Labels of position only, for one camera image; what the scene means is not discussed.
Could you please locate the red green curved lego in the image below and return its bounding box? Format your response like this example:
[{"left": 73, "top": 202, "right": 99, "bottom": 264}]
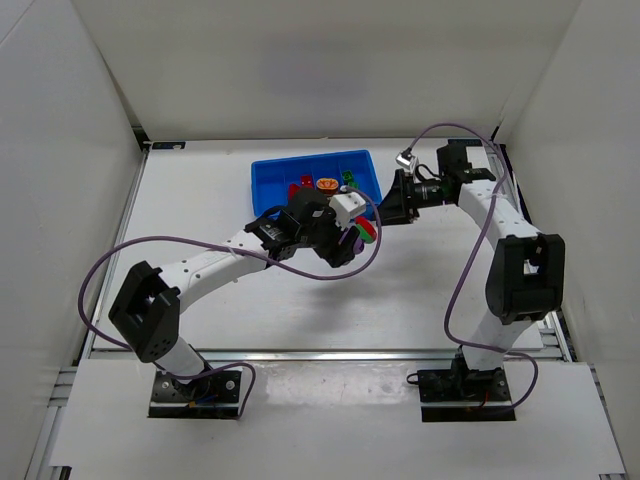
[{"left": 355, "top": 216, "right": 377, "bottom": 244}]

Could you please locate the purple round lego piece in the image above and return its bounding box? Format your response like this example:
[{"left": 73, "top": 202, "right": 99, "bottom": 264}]
[{"left": 352, "top": 237, "right": 364, "bottom": 255}]

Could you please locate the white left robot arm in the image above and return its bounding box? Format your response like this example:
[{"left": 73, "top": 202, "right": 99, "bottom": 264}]
[{"left": 108, "top": 188, "right": 366, "bottom": 380}]

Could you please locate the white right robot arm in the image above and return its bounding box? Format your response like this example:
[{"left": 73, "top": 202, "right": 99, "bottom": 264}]
[{"left": 378, "top": 143, "right": 565, "bottom": 372}]

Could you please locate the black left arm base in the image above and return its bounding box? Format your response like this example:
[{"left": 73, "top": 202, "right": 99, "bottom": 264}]
[{"left": 147, "top": 362, "right": 256, "bottom": 420}]

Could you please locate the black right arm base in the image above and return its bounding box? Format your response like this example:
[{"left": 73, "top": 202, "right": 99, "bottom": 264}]
[{"left": 406, "top": 358, "right": 516, "bottom": 423}]

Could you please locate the orange round lego piece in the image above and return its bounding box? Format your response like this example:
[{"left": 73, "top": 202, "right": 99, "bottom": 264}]
[{"left": 316, "top": 177, "right": 340, "bottom": 196}]

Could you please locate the blue plastic sorting tray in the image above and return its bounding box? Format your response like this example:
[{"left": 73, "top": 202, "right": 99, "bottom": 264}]
[{"left": 251, "top": 150, "right": 382, "bottom": 217}]

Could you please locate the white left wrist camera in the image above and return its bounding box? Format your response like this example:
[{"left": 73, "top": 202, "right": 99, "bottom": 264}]
[{"left": 329, "top": 191, "right": 367, "bottom": 229}]

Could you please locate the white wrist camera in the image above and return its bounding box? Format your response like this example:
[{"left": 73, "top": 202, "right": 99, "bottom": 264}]
[
  {"left": 329, "top": 191, "right": 367, "bottom": 229},
  {"left": 395, "top": 148, "right": 418, "bottom": 175}
]

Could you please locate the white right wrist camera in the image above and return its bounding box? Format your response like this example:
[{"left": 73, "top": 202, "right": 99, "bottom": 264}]
[{"left": 395, "top": 148, "right": 418, "bottom": 175}]

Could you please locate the aluminium frame rail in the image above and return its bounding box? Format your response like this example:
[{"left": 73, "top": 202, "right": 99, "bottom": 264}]
[{"left": 83, "top": 345, "right": 570, "bottom": 363}]

